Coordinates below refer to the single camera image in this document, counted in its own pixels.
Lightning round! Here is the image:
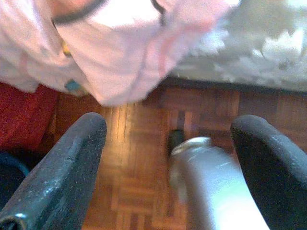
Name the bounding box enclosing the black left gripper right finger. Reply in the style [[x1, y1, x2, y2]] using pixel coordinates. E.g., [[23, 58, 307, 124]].
[[230, 114, 307, 230]]

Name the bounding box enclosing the red folded futon cushion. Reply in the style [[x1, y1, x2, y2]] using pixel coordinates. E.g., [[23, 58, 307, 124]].
[[0, 81, 58, 151]]

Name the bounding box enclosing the black robot left foot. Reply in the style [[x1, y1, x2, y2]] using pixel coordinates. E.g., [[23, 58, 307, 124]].
[[167, 129, 187, 156]]

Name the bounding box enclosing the black waste bin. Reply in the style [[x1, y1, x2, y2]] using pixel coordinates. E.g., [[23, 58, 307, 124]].
[[0, 152, 29, 204]]

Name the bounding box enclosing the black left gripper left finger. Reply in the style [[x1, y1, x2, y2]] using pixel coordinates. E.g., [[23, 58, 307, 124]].
[[0, 112, 107, 230]]

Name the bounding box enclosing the silver robot left leg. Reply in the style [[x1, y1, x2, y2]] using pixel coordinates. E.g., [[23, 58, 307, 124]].
[[169, 137, 269, 230]]

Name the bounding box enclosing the pink cartoon bear blanket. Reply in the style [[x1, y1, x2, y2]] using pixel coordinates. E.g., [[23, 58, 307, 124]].
[[0, 0, 240, 107]]

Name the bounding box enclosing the grey floral bed sheet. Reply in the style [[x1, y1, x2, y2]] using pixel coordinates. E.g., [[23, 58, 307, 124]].
[[165, 0, 307, 92]]

